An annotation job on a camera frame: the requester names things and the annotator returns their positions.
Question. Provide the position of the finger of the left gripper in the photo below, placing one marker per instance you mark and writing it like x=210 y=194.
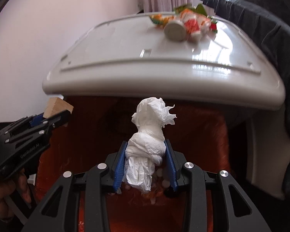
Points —
x=52 y=120

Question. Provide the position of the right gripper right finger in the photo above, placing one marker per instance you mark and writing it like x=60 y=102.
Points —
x=231 y=207

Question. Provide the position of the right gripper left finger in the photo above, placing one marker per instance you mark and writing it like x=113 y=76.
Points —
x=84 y=192

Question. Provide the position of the square wooden block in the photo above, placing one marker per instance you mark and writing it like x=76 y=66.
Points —
x=56 y=105

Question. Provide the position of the white tissue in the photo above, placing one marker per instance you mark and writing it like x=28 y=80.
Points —
x=146 y=148

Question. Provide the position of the red toy car green wheels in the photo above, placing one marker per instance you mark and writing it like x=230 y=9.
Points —
x=213 y=25

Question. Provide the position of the green snack wrapper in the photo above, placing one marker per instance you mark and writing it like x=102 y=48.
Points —
x=196 y=9

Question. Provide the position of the orange green toy dinosaur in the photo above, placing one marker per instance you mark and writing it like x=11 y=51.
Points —
x=160 y=21

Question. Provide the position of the orange white snack bag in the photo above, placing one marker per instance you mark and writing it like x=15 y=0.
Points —
x=188 y=14

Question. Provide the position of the dark grey bed blanket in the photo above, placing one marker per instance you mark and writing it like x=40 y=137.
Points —
x=267 y=23

